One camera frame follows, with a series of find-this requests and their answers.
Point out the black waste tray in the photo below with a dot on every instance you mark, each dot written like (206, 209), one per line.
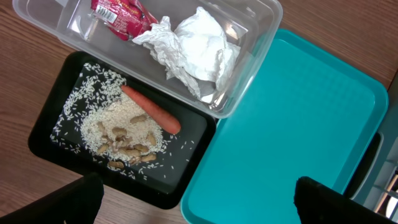
(161, 184)

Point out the clear plastic waste bin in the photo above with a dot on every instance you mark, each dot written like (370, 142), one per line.
(249, 24)

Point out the red snack wrapper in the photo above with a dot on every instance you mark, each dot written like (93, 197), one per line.
(125, 18)

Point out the pile of peanuts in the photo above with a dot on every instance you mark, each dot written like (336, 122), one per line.
(129, 143)

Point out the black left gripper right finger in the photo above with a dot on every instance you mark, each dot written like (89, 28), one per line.
(316, 203)

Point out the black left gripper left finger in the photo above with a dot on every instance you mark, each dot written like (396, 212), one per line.
(77, 202)

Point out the grey dishwasher rack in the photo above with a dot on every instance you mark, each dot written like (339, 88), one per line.
(374, 184)

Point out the white rice pile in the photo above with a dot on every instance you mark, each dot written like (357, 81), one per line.
(97, 96)

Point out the orange carrot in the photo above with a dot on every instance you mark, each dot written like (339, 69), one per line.
(162, 117)

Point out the teal plastic tray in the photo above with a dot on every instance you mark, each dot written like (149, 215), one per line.
(306, 113)

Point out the white tissue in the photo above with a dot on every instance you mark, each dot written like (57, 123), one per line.
(210, 57)

